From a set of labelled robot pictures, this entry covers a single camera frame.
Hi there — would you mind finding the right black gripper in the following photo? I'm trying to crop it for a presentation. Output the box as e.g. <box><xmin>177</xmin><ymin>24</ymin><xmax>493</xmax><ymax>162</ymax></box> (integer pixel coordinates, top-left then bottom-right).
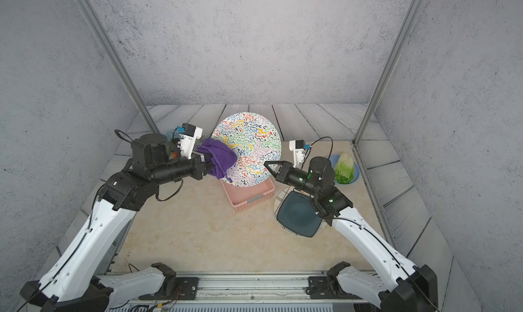
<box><xmin>265</xmin><ymin>161</ymin><xmax>322</xmax><ymax>200</ymax></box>

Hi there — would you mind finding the purple cloth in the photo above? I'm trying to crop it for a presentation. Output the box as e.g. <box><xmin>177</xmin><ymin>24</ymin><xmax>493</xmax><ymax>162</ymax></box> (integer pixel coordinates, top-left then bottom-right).
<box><xmin>196</xmin><ymin>138</ymin><xmax>238</xmax><ymax>182</ymax></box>

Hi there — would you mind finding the colourful speckled round plate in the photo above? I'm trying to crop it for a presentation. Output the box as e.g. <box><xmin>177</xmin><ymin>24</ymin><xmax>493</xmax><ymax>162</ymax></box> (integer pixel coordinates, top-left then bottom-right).
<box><xmin>211</xmin><ymin>112</ymin><xmax>282</xmax><ymax>187</ymax></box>

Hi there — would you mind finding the dark teal square plate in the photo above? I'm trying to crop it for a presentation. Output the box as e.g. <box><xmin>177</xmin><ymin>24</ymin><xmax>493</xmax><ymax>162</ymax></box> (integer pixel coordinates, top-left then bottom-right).
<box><xmin>276</xmin><ymin>190</ymin><xmax>324</xmax><ymax>238</ymax></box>

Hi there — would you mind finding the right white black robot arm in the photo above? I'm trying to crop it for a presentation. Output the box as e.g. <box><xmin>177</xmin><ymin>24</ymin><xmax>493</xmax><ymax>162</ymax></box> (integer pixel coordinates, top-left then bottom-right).
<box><xmin>264</xmin><ymin>157</ymin><xmax>439</xmax><ymax>311</ymax></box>

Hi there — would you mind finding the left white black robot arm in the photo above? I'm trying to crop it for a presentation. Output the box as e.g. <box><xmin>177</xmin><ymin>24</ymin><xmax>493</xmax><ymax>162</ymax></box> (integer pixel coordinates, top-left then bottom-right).
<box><xmin>20</xmin><ymin>124</ymin><xmax>211</xmax><ymax>311</ymax></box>

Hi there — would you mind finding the light blue round plate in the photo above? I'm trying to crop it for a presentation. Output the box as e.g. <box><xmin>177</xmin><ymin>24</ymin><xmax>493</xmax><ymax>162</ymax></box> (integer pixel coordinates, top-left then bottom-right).
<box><xmin>330</xmin><ymin>155</ymin><xmax>360</xmax><ymax>185</ymax></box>

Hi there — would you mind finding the pink perforated plastic basket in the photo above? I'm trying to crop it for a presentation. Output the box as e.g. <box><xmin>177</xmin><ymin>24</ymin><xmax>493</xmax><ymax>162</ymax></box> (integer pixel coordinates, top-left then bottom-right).
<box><xmin>221</xmin><ymin>178</ymin><xmax>275</xmax><ymax>212</ymax></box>

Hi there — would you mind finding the green lettuce head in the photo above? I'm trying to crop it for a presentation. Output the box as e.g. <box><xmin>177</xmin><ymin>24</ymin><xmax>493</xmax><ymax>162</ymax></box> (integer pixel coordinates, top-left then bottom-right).
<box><xmin>334</xmin><ymin>153</ymin><xmax>355</xmax><ymax>185</ymax></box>

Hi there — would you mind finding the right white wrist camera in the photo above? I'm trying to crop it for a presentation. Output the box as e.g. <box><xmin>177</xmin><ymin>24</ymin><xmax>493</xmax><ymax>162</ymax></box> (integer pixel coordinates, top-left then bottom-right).
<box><xmin>289</xmin><ymin>140</ymin><xmax>310</xmax><ymax>168</ymax></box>

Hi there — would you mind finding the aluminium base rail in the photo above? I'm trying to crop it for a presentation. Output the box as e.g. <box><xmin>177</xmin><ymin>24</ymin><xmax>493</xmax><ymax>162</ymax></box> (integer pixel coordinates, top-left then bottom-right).
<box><xmin>73</xmin><ymin>270</ymin><xmax>434</xmax><ymax>312</ymax></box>

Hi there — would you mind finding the left metal frame post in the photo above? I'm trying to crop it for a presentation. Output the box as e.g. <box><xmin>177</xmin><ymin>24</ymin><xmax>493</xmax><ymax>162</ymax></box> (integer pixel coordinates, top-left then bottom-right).
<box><xmin>74</xmin><ymin>0</ymin><xmax>159</xmax><ymax>134</ymax></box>

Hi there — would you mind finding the metal frame post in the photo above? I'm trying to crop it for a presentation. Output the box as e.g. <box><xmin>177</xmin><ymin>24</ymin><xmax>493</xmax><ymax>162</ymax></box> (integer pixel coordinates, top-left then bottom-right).
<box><xmin>353</xmin><ymin>0</ymin><xmax>424</xmax><ymax>147</ymax></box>
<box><xmin>74</xmin><ymin>0</ymin><xmax>159</xmax><ymax>134</ymax></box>

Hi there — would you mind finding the right metal frame post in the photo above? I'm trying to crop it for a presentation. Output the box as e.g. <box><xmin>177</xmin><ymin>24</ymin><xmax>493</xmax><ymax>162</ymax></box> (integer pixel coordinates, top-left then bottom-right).
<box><xmin>353</xmin><ymin>0</ymin><xmax>424</xmax><ymax>147</ymax></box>

